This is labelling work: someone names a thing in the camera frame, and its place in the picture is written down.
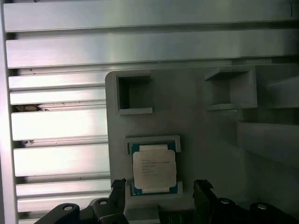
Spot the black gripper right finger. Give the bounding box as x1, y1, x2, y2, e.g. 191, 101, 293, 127
193, 179, 299, 224

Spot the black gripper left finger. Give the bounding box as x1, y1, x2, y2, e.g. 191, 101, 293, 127
45, 178, 128, 224

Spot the silver CPU green edge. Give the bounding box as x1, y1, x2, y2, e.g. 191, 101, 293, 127
129, 142, 178, 196

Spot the grey plastic parts rack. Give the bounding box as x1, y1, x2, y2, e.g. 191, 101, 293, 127
105, 64, 299, 224

